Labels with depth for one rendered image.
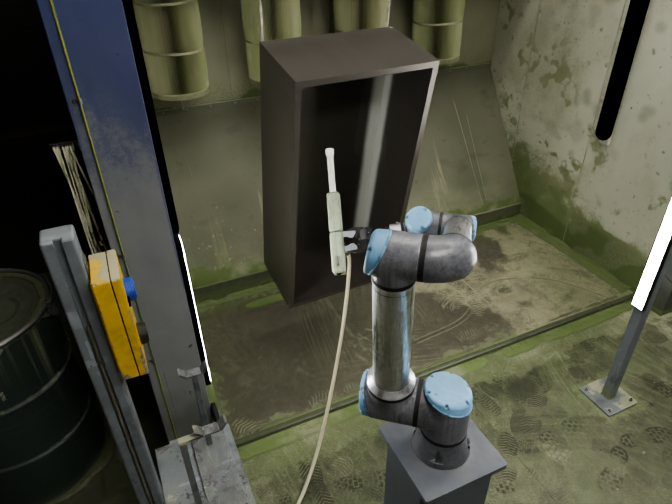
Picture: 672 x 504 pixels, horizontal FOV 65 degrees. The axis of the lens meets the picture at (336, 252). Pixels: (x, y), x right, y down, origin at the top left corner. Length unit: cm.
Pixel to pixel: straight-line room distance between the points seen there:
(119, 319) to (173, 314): 70
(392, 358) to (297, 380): 142
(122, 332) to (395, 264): 61
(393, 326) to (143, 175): 80
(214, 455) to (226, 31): 251
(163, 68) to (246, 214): 100
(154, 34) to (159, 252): 160
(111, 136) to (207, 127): 202
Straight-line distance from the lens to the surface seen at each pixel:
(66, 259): 110
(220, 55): 348
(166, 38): 305
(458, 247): 126
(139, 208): 161
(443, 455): 179
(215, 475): 165
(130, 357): 120
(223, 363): 302
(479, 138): 424
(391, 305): 133
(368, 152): 270
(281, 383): 286
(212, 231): 339
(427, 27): 366
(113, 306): 112
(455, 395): 167
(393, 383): 160
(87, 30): 146
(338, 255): 190
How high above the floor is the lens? 214
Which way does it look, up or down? 34 degrees down
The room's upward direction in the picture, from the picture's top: 1 degrees counter-clockwise
